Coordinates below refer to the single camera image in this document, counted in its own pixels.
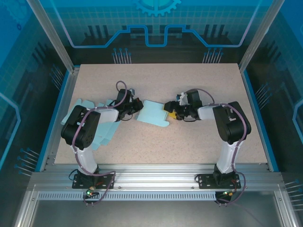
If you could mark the light blue paper box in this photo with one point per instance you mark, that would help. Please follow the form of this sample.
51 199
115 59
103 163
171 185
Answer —
104 134
151 113

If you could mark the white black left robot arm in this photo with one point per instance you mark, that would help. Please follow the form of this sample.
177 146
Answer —
80 130

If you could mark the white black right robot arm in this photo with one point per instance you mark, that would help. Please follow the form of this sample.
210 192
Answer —
234 125

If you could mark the blue table edge strip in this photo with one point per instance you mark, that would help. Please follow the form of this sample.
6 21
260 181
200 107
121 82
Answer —
251 94

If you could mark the aluminium frame side rail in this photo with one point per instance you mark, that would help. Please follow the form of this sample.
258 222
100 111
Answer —
64 99

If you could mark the aluminium frame cross rail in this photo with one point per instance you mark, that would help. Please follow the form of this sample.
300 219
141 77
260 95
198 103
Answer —
154 177

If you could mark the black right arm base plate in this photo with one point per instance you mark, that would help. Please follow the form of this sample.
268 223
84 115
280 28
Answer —
204 182

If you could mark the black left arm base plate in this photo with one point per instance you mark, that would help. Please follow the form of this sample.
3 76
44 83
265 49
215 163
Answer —
80 183

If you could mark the aluminium frame post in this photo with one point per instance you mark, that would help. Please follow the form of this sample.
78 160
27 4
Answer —
258 35
55 35

